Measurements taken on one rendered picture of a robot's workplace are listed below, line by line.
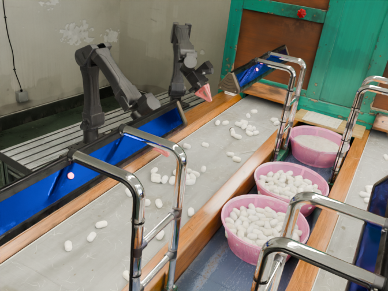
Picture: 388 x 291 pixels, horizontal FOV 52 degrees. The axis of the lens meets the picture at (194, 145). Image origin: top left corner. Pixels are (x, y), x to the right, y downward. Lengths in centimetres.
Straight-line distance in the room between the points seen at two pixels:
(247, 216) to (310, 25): 111
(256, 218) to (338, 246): 25
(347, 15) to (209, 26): 159
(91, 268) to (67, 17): 279
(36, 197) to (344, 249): 89
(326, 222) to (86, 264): 72
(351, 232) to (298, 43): 108
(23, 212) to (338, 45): 168
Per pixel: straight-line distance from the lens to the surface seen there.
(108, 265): 107
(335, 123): 205
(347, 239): 132
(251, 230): 122
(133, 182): 69
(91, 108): 164
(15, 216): 70
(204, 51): 344
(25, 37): 339
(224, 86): 138
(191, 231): 114
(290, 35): 211
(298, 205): 74
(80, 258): 109
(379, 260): 66
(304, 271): 111
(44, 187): 73
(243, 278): 117
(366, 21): 203
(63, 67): 366
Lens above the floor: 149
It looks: 27 degrees down
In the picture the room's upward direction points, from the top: 7 degrees clockwise
